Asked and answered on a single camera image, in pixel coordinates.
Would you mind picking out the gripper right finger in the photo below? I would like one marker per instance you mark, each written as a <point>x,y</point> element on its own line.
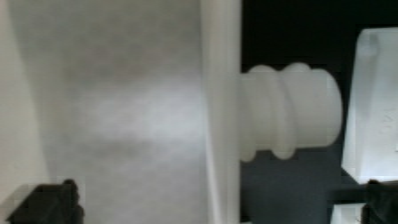
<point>381,208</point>

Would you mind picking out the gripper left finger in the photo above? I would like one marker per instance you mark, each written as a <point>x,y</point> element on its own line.
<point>51,206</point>

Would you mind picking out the white cabinet door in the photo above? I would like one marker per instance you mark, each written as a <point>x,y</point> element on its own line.
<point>321,136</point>

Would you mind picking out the white cabinet body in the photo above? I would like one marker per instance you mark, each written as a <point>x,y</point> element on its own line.
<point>118,107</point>

